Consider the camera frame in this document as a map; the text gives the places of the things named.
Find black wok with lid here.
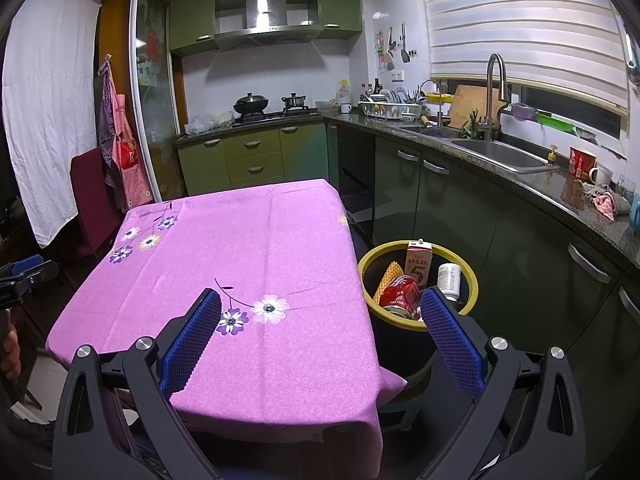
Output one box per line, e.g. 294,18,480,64
233,92,269,115

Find white striped window blind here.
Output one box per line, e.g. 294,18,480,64
417,0,631,113

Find green plastic stool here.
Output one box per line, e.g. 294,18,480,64
377,380,433,431

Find tall steel faucet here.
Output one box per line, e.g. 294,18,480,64
486,53,508,141

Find crumpled dish cloth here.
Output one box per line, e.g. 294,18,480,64
582,182,632,221

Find small curved faucet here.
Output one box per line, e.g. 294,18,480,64
419,79,443,126

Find black yellow-rimmed waste bin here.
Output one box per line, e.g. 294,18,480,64
357,241,480,386

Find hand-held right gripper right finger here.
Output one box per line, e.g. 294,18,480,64
421,287,587,480

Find person's left hand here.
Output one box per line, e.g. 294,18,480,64
0,330,24,381

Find light green lower cabinets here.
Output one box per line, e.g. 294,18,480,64
176,121,331,201

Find frosted glass sliding door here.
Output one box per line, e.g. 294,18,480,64
129,0,186,201

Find orange foam net sleeve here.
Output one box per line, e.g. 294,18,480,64
372,259,405,301

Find red and white milk carton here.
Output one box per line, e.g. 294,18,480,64
404,241,433,291

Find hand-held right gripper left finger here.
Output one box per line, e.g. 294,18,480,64
52,287,223,480

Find white hanging sheet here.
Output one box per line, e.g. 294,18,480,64
2,0,103,248

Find person's dark clothing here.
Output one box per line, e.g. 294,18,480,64
0,405,55,480

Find steel sink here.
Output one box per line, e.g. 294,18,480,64
450,138,561,173

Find pink floral tablecloth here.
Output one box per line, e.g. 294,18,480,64
46,178,408,478

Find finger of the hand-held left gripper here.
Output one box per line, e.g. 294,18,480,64
15,260,59,288
0,255,45,278

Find dark green lower cabinets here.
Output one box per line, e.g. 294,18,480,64
327,122,640,461

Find pink checked apron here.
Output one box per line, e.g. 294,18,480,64
97,54,153,211

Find steel range hood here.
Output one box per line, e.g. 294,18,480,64
214,0,325,51

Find green leafy plant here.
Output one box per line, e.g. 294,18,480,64
460,110,493,140

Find gas stove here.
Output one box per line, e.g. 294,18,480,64
232,109,323,125

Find green plastic tray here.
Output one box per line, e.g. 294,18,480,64
536,111,576,133

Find maroon chair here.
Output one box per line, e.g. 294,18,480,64
70,147,126,261

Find crushed red soda can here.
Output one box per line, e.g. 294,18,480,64
378,275,422,318

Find white pill bottle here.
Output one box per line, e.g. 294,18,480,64
436,262,463,303

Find red mug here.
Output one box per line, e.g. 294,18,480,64
568,146,598,181

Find clear plastic bags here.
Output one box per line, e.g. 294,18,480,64
184,110,235,135

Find wooden cutting board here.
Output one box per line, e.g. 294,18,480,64
447,85,506,128

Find green upper cabinets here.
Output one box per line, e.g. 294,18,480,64
169,0,363,58

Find dish rack with dishes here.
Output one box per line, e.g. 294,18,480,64
357,89,423,121

